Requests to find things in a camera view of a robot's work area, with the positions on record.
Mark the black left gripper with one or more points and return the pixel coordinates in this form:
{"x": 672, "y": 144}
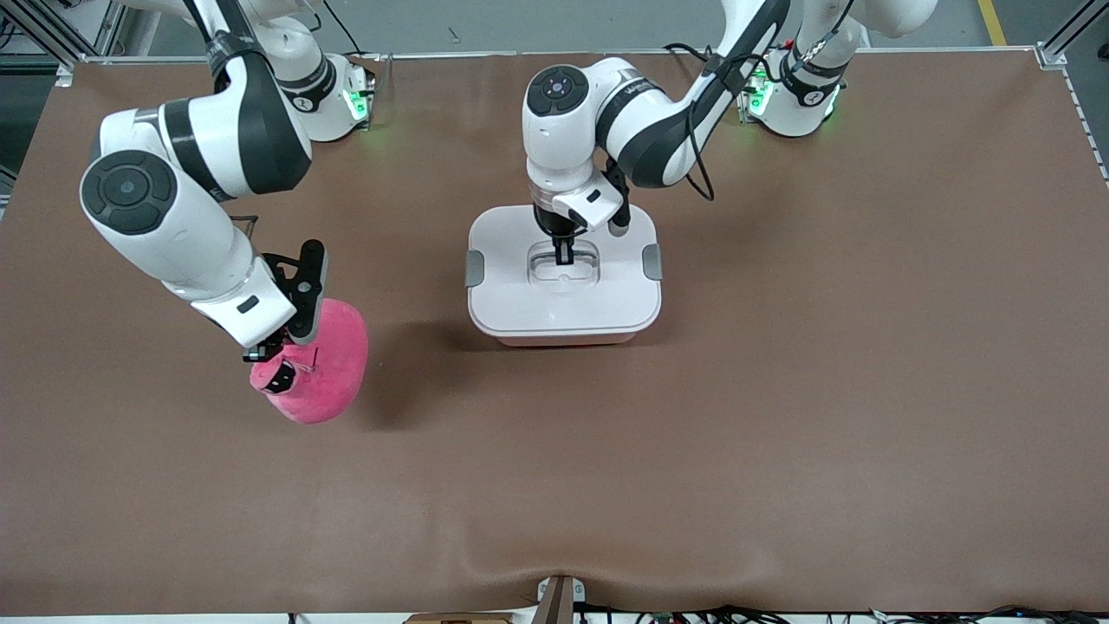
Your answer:
{"x": 552, "y": 225}

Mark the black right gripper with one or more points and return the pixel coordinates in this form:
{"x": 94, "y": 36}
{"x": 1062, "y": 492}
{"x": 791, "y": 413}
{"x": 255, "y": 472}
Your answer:
{"x": 280, "y": 376}

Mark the white plastic box lid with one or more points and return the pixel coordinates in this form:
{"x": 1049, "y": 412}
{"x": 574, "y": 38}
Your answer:
{"x": 520, "y": 303}

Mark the pink plush toy with eyes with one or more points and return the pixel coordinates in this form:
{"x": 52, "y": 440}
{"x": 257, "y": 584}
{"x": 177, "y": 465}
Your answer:
{"x": 333, "y": 373}

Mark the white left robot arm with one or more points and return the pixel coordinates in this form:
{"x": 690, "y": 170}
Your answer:
{"x": 563, "y": 147}

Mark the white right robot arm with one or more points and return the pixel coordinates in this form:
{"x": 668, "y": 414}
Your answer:
{"x": 199, "y": 251}

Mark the pink plastic storage box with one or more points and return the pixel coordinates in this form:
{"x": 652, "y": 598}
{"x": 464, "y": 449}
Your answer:
{"x": 563, "y": 341}

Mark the grey lid latch clip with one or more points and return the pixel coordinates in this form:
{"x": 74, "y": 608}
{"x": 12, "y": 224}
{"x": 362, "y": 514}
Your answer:
{"x": 652, "y": 263}
{"x": 475, "y": 269}

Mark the brown table mat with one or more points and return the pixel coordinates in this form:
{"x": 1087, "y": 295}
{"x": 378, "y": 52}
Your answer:
{"x": 554, "y": 477}

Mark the brown cardboard piece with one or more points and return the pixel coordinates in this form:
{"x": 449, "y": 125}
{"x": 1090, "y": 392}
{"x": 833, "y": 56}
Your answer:
{"x": 459, "y": 620}

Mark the white table corner bracket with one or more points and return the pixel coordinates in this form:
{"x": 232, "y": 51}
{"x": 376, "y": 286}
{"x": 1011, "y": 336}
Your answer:
{"x": 1052, "y": 57}
{"x": 64, "y": 76}

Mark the metal bracket with wooden post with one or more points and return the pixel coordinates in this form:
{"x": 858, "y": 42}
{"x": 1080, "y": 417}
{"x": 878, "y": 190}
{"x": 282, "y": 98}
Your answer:
{"x": 557, "y": 602}

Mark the aluminium frame profile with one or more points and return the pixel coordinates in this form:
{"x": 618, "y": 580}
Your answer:
{"x": 1061, "y": 39}
{"x": 111, "y": 26}

